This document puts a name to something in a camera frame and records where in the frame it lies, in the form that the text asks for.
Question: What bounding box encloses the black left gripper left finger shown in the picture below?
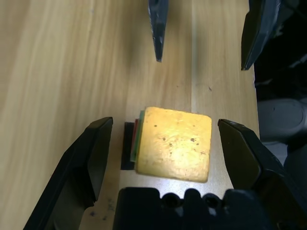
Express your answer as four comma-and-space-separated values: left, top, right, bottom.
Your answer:
23, 116, 114, 230

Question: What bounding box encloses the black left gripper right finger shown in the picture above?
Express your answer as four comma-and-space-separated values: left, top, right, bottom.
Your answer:
217, 118, 307, 230

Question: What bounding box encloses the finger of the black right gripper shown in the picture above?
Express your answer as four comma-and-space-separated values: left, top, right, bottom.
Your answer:
240, 0, 283, 71
148, 0, 170, 63

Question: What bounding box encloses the green block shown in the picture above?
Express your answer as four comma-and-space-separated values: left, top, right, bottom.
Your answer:
129, 109, 146, 163

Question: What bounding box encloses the yellow block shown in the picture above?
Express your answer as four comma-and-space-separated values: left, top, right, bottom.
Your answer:
136, 106, 213, 184

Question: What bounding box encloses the red block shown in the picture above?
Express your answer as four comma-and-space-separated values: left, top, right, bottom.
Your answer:
130, 118, 139, 155

